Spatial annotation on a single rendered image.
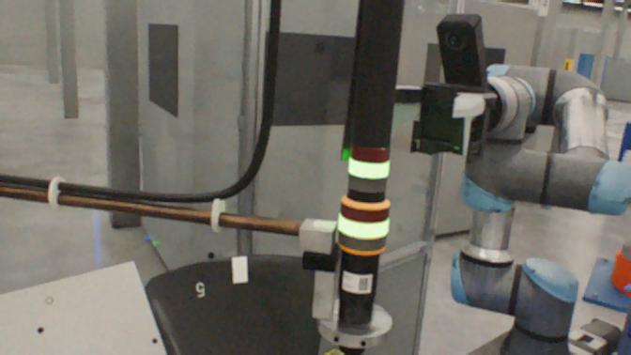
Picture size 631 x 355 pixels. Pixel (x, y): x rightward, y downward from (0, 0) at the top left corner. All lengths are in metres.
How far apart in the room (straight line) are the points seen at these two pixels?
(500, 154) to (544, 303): 0.51
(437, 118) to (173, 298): 0.37
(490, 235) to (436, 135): 0.60
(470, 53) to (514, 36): 4.45
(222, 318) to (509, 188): 0.42
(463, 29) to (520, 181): 0.26
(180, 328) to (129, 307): 0.20
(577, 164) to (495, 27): 4.14
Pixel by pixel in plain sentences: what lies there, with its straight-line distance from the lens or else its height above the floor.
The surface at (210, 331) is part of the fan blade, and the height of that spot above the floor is 1.38.
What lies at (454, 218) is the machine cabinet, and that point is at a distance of 5.00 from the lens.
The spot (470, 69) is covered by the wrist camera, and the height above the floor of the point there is 1.69.
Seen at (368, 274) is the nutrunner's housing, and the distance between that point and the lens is 0.48.
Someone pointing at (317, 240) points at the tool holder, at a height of 1.54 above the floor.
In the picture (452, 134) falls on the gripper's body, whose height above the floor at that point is 1.62.
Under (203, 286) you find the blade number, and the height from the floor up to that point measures 1.42.
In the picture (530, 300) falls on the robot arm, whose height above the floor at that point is 1.21.
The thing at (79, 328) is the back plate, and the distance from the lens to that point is 0.82.
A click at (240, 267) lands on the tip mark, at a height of 1.44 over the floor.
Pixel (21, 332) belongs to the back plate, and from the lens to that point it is 0.80.
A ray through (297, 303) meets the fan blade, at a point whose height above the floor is 1.41.
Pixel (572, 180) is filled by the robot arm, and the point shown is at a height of 1.55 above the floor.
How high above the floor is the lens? 1.71
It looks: 14 degrees down
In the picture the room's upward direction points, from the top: 4 degrees clockwise
